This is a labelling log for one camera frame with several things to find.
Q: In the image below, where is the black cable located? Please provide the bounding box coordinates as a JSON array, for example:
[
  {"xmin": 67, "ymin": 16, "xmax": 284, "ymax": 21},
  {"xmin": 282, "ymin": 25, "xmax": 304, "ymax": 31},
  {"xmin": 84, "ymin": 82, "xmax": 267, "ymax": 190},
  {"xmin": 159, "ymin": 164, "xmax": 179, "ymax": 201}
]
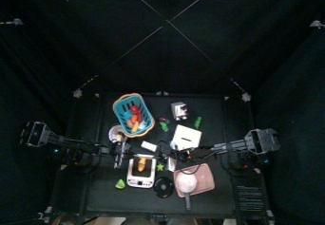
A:
[{"xmin": 179, "ymin": 159, "xmax": 203, "ymax": 176}]

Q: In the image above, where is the green toy pepper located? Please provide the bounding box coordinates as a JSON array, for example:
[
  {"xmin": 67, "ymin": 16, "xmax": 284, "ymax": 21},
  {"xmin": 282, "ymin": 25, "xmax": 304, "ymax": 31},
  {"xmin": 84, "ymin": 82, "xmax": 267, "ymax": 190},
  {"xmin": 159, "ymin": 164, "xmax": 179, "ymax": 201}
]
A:
[{"xmin": 193, "ymin": 116, "xmax": 203, "ymax": 130}]

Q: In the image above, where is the green toy leaf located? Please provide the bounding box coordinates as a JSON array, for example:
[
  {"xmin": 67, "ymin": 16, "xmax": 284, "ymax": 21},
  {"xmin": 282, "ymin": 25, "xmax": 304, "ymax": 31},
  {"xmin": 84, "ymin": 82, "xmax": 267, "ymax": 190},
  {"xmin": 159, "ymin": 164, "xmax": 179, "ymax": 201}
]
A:
[{"xmin": 114, "ymin": 178, "xmax": 127, "ymax": 190}]

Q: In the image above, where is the black round disc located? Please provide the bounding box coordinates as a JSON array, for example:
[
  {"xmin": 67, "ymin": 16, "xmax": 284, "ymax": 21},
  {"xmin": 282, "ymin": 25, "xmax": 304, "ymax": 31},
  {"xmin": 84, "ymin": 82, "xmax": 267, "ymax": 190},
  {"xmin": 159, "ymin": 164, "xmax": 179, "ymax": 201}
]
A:
[{"xmin": 152, "ymin": 177, "xmax": 175, "ymax": 199}]

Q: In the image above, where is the blue basket with orange rim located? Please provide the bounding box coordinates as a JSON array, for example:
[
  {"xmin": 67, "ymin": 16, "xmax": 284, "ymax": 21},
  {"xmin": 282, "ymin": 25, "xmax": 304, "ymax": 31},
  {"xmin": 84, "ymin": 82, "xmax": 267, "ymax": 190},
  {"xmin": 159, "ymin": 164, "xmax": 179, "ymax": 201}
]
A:
[{"xmin": 112, "ymin": 92, "xmax": 156, "ymax": 139}]

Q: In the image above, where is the small white card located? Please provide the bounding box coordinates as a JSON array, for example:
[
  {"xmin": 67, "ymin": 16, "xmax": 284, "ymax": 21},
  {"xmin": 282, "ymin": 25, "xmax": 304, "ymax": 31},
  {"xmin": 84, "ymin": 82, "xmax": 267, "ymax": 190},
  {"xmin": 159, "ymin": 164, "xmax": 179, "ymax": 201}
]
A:
[{"xmin": 139, "ymin": 141, "xmax": 159, "ymax": 153}]

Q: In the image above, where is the white toy bowl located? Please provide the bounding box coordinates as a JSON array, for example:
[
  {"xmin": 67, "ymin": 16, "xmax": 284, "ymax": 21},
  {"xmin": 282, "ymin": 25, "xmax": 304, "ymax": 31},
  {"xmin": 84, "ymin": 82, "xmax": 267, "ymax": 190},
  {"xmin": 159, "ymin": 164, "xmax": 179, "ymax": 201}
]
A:
[{"xmin": 108, "ymin": 124, "xmax": 128, "ymax": 143}]

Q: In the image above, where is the white ladle with grey handle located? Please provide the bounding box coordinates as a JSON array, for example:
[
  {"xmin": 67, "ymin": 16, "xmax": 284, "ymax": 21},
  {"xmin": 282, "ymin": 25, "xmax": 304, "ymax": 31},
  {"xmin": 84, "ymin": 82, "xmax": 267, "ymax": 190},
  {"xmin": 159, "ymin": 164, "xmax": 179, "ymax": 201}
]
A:
[{"xmin": 175, "ymin": 171, "xmax": 199, "ymax": 212}]

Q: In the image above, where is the grey toy knife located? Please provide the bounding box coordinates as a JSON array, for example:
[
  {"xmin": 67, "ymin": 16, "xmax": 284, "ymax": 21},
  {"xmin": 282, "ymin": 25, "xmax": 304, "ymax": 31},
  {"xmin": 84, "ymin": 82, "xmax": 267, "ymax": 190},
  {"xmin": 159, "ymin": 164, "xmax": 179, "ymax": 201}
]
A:
[{"xmin": 112, "ymin": 142, "xmax": 127, "ymax": 170}]

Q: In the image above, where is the white narrow block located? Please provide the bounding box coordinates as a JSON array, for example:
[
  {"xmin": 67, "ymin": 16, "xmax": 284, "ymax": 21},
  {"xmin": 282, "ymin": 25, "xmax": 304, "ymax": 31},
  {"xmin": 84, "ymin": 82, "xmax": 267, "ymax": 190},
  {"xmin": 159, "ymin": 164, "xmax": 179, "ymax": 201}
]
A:
[{"xmin": 166, "ymin": 156, "xmax": 178, "ymax": 173}]

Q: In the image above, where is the grey frame corner bracket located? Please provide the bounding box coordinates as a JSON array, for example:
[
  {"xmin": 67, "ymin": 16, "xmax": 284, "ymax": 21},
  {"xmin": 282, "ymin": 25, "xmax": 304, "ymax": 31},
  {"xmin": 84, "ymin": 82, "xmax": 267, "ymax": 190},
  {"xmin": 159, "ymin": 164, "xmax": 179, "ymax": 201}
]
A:
[
  {"xmin": 239, "ymin": 91, "xmax": 253, "ymax": 103},
  {"xmin": 0, "ymin": 18, "xmax": 25, "ymax": 27},
  {"xmin": 71, "ymin": 88, "xmax": 84, "ymax": 99},
  {"xmin": 309, "ymin": 19, "xmax": 325, "ymax": 29}
]

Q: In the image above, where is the white toy scale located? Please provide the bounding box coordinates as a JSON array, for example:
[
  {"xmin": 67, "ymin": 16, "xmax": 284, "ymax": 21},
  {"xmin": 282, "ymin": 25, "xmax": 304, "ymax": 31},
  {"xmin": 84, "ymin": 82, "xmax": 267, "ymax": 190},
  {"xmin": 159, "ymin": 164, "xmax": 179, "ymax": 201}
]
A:
[{"xmin": 126, "ymin": 154, "xmax": 158, "ymax": 189}]

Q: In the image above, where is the white square box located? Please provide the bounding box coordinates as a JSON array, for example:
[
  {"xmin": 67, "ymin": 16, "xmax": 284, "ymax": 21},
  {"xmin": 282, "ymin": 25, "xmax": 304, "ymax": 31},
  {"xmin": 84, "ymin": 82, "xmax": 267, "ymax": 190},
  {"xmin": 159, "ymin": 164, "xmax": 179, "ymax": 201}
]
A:
[{"xmin": 170, "ymin": 123, "xmax": 203, "ymax": 151}]

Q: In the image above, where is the white toy appliance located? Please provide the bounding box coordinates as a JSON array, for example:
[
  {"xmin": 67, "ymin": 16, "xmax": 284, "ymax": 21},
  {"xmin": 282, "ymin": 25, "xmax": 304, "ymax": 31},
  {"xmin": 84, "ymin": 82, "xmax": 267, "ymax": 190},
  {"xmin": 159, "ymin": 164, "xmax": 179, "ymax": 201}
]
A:
[{"xmin": 170, "ymin": 101, "xmax": 189, "ymax": 122}]

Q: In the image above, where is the pink tray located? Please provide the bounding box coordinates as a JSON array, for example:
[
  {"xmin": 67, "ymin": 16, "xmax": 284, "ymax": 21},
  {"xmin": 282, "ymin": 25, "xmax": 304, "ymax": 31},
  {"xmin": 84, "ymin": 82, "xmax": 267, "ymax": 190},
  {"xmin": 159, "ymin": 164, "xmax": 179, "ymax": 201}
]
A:
[{"xmin": 173, "ymin": 162, "xmax": 215, "ymax": 198}]

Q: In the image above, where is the red toy fruit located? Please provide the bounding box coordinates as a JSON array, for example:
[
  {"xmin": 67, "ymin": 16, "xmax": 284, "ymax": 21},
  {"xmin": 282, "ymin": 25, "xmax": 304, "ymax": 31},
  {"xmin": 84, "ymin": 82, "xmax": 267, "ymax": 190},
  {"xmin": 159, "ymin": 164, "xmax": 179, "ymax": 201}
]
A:
[{"xmin": 128, "ymin": 104, "xmax": 142, "ymax": 115}]

